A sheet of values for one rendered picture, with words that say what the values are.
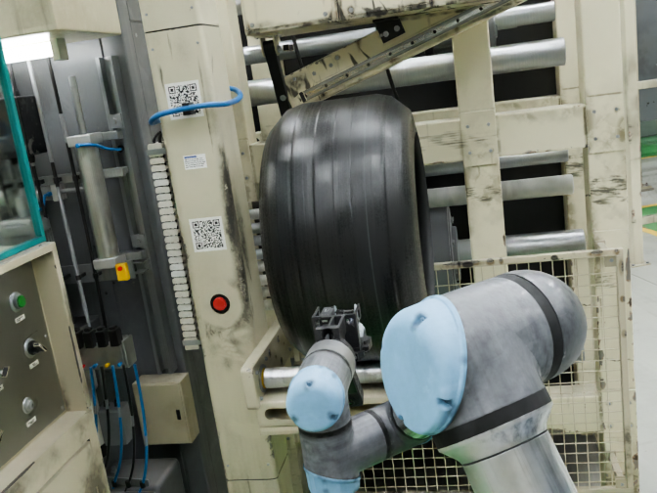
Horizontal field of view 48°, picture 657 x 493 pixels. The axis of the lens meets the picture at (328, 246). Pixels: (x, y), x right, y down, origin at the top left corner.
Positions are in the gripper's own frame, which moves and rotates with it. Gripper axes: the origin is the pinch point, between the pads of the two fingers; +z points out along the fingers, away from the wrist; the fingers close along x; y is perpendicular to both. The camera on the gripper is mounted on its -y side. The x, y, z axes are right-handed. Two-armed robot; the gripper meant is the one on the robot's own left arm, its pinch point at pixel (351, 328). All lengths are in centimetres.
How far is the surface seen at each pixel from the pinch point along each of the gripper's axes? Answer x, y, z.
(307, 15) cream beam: 10, 58, 54
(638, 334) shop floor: -103, -108, 263
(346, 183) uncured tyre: -0.6, 23.9, 11.7
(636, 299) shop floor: -114, -108, 318
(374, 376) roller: 0.2, -18.3, 20.7
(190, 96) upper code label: 33, 43, 28
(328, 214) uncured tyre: 3.2, 18.9, 9.4
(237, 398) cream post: 34, -25, 29
